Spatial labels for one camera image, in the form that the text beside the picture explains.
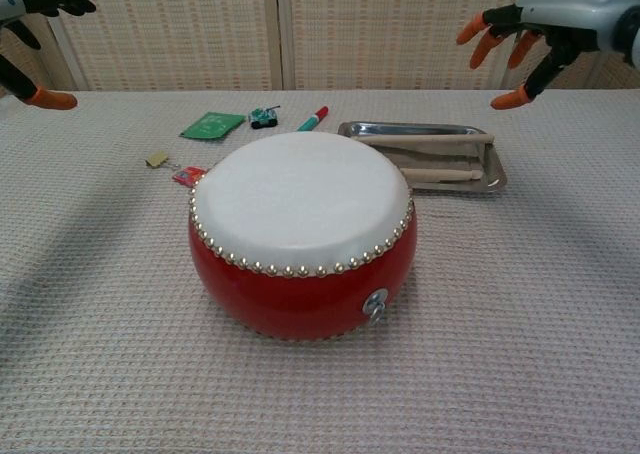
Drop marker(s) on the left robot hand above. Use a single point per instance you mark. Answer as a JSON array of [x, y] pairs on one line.
[[50, 1]]

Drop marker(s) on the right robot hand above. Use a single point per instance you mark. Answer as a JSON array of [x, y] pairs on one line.
[[570, 19]]

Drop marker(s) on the wooden drumstick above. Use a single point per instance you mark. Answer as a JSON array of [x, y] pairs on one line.
[[425, 140], [445, 176]]

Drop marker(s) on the stainless steel tray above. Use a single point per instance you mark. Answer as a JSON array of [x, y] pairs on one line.
[[492, 171]]

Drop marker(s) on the red drum with white skin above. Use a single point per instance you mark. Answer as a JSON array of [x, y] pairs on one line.
[[300, 284]]

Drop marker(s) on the woven folding screen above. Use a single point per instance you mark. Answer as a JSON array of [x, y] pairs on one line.
[[220, 29]]

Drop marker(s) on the tan binder clip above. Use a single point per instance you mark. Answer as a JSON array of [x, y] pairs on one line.
[[156, 159]]

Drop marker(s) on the green circuit board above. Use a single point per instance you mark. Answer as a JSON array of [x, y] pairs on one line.
[[212, 125]]

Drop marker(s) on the red candy packet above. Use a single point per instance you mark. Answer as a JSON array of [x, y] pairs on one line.
[[189, 175]]

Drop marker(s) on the small green toy tank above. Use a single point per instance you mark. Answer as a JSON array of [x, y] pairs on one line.
[[263, 119]]

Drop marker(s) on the green marker with red cap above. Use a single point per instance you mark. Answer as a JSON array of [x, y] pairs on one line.
[[312, 120]]

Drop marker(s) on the white woven tablecloth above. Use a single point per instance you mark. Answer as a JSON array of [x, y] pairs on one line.
[[100, 324]]

